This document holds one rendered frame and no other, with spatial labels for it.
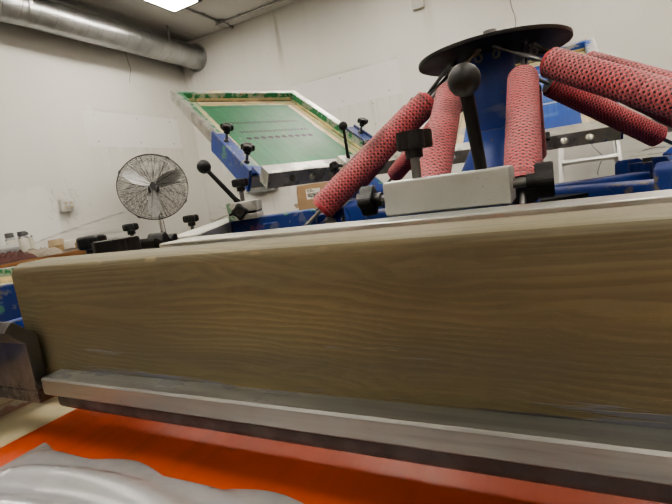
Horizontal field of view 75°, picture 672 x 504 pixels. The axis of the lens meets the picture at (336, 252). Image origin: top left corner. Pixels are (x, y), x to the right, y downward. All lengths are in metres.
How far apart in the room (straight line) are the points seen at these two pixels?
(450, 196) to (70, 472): 0.36
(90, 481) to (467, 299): 0.19
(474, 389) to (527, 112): 0.59
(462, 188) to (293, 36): 4.75
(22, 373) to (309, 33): 4.85
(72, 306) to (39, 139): 4.37
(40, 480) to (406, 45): 4.49
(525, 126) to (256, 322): 0.56
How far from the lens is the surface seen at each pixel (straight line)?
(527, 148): 0.65
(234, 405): 0.21
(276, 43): 5.24
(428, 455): 0.20
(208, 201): 5.78
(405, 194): 0.46
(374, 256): 0.16
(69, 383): 0.29
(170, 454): 0.27
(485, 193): 0.44
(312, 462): 0.23
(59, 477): 0.27
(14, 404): 0.40
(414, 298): 0.16
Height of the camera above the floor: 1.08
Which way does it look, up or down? 8 degrees down
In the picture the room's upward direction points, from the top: 8 degrees counter-clockwise
